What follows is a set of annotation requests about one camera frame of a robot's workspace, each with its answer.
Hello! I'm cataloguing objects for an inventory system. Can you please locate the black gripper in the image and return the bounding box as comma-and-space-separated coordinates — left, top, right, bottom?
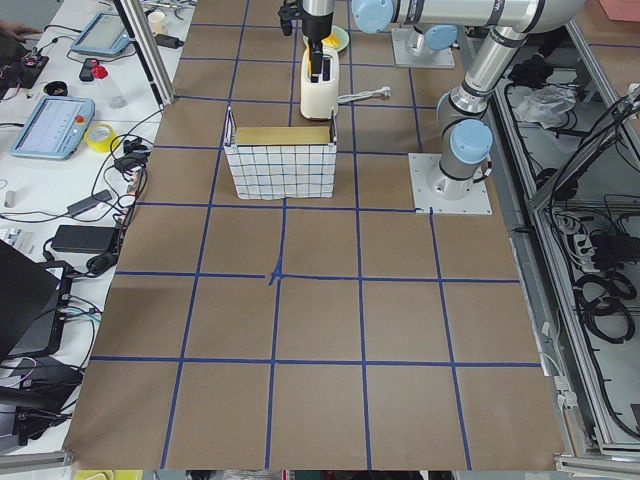
301, 14, 333, 83

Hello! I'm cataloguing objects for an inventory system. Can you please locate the white two-slot toaster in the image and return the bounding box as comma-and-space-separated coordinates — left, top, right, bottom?
300, 46, 340, 120

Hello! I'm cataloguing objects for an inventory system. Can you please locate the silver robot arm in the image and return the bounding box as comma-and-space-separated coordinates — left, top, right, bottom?
383, 0, 584, 201
278, 1, 546, 96

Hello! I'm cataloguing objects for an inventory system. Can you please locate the toast bread slice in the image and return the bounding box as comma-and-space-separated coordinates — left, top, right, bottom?
305, 48, 313, 79

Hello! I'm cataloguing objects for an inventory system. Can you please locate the golden pastry bun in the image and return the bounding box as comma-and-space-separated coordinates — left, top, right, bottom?
322, 34, 340, 50

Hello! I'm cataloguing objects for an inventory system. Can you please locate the light green plate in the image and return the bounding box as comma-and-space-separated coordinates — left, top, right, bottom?
330, 25, 349, 53

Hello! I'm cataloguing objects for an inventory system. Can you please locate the checkered cloth wooden box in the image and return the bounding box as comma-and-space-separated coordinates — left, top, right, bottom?
224, 107, 338, 200

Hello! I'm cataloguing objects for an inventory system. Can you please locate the paper cup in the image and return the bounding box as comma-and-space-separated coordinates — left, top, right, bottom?
147, 11, 168, 35

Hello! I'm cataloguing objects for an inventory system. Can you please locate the clear bottle red cap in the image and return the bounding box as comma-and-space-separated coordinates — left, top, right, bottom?
92, 60, 127, 109

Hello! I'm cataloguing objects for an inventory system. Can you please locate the far blue teach pendant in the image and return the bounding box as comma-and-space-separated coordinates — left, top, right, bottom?
70, 12, 130, 57

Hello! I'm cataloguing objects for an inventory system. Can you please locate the blue teach pendant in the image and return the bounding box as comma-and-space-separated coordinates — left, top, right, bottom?
70, 12, 130, 57
10, 96, 95, 160

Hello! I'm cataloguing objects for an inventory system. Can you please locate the yellow tape roll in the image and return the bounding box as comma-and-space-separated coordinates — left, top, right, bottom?
84, 123, 116, 153

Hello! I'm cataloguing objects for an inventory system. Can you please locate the crumpled white cloth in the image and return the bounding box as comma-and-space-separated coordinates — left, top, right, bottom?
514, 85, 577, 128

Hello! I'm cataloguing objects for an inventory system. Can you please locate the small black bowl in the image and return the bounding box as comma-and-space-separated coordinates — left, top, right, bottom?
43, 81, 68, 97

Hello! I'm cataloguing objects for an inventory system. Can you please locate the near blue teach pendant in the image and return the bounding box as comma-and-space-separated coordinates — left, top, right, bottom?
10, 96, 95, 160

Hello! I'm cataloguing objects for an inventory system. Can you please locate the black power adapter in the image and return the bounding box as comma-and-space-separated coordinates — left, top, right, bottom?
51, 225, 119, 253

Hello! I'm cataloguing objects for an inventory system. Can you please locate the black laptop computer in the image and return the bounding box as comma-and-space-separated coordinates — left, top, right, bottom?
1, 242, 72, 359

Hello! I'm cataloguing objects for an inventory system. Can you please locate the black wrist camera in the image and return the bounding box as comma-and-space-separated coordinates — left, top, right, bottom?
278, 0, 300, 37

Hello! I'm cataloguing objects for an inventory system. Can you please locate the white toaster power cable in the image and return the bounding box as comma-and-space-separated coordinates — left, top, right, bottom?
336, 86, 392, 105

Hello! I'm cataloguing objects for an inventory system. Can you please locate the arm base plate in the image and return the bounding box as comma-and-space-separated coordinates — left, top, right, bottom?
408, 153, 492, 215
391, 24, 458, 69

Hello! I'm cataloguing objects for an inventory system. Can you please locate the aluminium frame post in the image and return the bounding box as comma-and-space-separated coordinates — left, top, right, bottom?
113, 0, 175, 107

